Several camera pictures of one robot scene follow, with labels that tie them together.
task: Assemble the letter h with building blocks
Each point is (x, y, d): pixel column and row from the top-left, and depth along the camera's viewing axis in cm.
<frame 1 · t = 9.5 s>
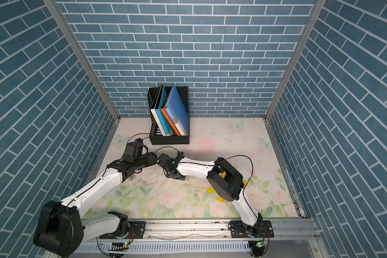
left hand: (157, 157, 86), fingers open
right hand: (173, 175, 91), fingers open
white book: (154, 113, 86), point 29 cm above the table
teal book: (162, 120, 91), point 23 cm above the table
orange book: (165, 113, 88), point 27 cm above the table
blue folder: (177, 107, 105), point 19 cm above the table

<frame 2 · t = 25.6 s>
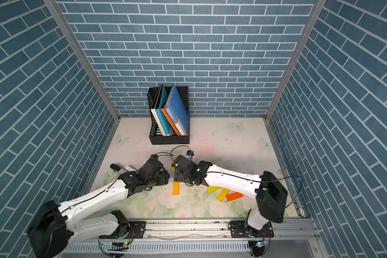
left hand: (168, 177, 83), fingers open
right hand: (180, 176, 79), fingers open
amber orange long block: (176, 188, 88), on the table
black white stapler: (117, 168, 91), point 5 cm above the table
the other named things where they were.

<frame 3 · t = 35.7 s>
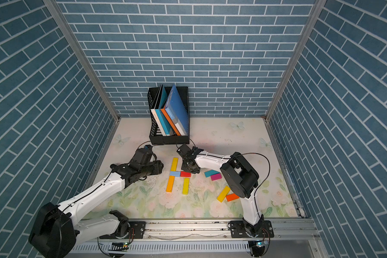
left hand: (163, 166, 84), fingers open
right hand: (186, 169, 94), fingers open
amber orange long block: (170, 184, 91), on the table
red small block: (185, 174, 93), on the table
lime yellow block: (186, 185, 89), on the table
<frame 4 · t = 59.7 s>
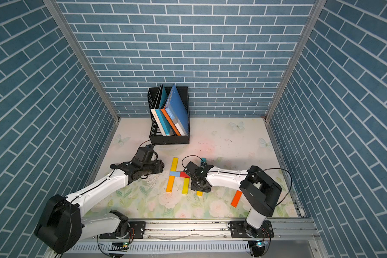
left hand: (164, 166, 86), fingers open
right hand: (196, 188, 87), fingers open
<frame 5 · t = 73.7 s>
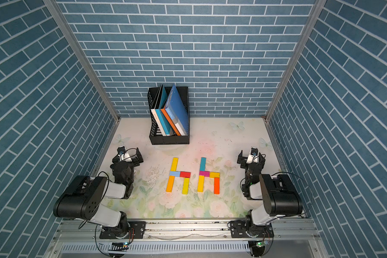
left hand: (132, 149, 89), fingers open
right hand: (252, 152, 90), fingers open
magenta block: (206, 173, 93), on the table
small yellow block: (214, 174, 93), on the table
yellow slanted block: (200, 183, 91), on the table
orange red block: (216, 185, 90), on the table
